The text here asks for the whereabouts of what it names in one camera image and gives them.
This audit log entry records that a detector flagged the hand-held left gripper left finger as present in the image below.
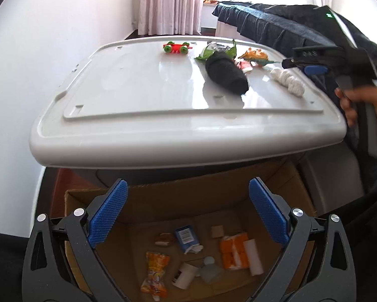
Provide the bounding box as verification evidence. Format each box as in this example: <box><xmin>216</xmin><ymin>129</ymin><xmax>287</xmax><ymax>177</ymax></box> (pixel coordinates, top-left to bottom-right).
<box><xmin>21</xmin><ymin>178</ymin><xmax>129</xmax><ymax>302</ymax></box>

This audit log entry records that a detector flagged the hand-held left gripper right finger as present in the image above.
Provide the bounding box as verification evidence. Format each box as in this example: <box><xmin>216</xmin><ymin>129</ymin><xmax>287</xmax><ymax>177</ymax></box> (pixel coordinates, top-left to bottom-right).
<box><xmin>249</xmin><ymin>178</ymin><xmax>357</xmax><ymax>302</ymax></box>

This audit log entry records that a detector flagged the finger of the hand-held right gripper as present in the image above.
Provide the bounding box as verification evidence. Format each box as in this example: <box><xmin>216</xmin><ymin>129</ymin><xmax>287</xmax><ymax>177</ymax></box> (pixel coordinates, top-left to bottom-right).
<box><xmin>282</xmin><ymin>47</ymin><xmax>334</xmax><ymax>69</ymax></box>
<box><xmin>303</xmin><ymin>65</ymin><xmax>330</xmax><ymax>76</ymax></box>

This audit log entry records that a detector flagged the white foam roll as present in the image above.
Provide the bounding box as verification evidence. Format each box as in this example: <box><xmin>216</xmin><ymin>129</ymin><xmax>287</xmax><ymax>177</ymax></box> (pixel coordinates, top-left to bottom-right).
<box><xmin>243</xmin><ymin>239</ymin><xmax>265</xmax><ymax>276</ymax></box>

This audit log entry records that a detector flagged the orange plastic bag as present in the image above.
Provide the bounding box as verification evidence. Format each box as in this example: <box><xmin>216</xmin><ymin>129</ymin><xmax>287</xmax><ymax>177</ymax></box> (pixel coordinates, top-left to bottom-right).
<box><xmin>219</xmin><ymin>232</ymin><xmax>250</xmax><ymax>270</ymax></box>

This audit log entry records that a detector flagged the small brown white wrapper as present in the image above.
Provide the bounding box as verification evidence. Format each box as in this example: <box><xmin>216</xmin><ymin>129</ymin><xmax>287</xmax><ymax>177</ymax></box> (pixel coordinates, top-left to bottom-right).
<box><xmin>155</xmin><ymin>233</ymin><xmax>176</xmax><ymax>247</ymax></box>

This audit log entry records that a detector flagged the cardboard box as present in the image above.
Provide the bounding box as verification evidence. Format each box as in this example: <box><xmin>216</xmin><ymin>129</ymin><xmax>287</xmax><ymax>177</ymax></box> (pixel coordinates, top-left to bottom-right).
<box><xmin>64</xmin><ymin>160</ymin><xmax>318</xmax><ymax>302</ymax></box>

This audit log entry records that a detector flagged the orange snack packet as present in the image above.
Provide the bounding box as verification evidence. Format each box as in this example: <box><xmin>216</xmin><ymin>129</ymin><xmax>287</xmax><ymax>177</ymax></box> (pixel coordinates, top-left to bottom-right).
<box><xmin>140</xmin><ymin>251</ymin><xmax>171</xmax><ymax>301</ymax></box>

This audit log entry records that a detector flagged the torn blue white carton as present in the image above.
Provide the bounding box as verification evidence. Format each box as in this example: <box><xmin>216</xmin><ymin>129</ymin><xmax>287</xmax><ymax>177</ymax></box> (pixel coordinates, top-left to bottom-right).
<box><xmin>175</xmin><ymin>225</ymin><xmax>204</xmax><ymax>255</ymax></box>

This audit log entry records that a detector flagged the white cylindrical bottle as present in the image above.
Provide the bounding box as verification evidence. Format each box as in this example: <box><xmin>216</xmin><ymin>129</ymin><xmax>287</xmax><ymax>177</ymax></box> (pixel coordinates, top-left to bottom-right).
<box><xmin>172</xmin><ymin>262</ymin><xmax>198</xmax><ymax>289</ymax></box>

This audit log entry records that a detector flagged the dark blue blanket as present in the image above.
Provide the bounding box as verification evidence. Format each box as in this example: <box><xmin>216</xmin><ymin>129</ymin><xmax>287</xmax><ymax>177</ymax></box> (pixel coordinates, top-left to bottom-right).
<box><xmin>212</xmin><ymin>2</ymin><xmax>377</xmax><ymax>196</ymax></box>

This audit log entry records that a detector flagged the orange green toy dinosaur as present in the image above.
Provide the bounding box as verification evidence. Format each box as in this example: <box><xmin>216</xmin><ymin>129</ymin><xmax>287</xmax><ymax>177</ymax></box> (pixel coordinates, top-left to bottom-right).
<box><xmin>238</xmin><ymin>48</ymin><xmax>280</xmax><ymax>67</ymax></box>

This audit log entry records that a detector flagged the black sock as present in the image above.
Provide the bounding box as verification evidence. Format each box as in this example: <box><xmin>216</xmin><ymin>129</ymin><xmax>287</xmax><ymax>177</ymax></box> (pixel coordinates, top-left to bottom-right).
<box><xmin>206</xmin><ymin>52</ymin><xmax>249</xmax><ymax>95</ymax></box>

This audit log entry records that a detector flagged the green foil wrapper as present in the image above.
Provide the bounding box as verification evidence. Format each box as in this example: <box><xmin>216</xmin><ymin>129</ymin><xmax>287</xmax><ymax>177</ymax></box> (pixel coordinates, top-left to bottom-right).
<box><xmin>194</xmin><ymin>39</ymin><xmax>238</xmax><ymax>61</ymax></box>

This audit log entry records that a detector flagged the grey plastic storage box lid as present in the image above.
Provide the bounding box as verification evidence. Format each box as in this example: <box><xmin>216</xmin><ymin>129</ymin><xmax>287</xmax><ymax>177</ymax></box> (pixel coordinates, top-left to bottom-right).
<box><xmin>29</xmin><ymin>35</ymin><xmax>348</xmax><ymax>168</ymax></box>

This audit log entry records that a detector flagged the red green toy car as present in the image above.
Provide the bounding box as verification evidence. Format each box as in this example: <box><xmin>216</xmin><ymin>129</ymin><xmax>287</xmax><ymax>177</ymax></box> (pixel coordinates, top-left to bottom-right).
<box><xmin>163</xmin><ymin>41</ymin><xmax>193</xmax><ymax>55</ymax></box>

